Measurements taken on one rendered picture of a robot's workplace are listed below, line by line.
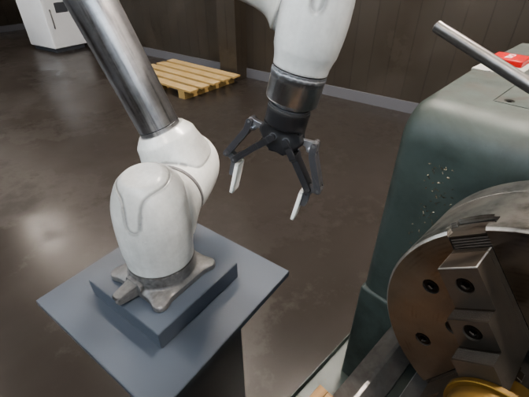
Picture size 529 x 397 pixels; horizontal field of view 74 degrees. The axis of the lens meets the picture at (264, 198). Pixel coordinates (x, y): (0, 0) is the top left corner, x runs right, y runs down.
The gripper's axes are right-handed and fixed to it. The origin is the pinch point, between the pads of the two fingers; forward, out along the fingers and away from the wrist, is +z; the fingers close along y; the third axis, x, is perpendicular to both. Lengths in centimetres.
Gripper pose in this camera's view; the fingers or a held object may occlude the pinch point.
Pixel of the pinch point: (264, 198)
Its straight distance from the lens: 70.9
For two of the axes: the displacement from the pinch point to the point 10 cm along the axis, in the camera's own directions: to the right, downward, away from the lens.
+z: -2.2, 7.9, 5.7
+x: -3.8, 4.7, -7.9
